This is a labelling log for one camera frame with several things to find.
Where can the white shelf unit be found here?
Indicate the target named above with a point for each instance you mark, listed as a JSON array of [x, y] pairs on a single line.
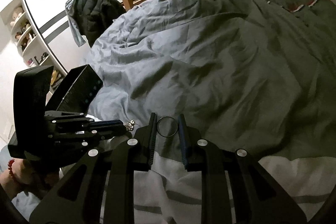
[[29, 37]]

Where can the black puffer jacket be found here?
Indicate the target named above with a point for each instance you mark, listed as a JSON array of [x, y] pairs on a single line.
[[99, 14]]

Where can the light blue shirt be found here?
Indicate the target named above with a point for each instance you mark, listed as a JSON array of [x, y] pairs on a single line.
[[74, 27]]

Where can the small flower charm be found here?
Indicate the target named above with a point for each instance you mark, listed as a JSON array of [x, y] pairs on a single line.
[[131, 124]]

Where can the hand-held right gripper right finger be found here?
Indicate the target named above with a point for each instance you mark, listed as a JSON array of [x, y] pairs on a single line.
[[185, 145]]

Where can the yellow shelf item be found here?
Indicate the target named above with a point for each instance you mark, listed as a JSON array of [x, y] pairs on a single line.
[[55, 77]]

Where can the white sliding wardrobe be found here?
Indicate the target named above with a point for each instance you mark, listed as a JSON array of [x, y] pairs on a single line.
[[60, 3]]

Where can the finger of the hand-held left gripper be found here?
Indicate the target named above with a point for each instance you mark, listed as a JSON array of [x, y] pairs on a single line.
[[113, 132], [107, 123]]

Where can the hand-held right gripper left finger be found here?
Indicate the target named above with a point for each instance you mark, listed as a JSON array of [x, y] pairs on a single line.
[[150, 142]]

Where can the black cardboard box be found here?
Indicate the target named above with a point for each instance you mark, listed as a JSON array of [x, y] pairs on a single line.
[[78, 90]]

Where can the person's left forearm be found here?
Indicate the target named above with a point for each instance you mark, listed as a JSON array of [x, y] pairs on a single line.
[[6, 182]]

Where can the person's left hand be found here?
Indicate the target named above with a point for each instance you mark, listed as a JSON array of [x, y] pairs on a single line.
[[31, 174]]

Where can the grey striped duvet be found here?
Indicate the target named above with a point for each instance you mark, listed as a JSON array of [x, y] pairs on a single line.
[[210, 69]]

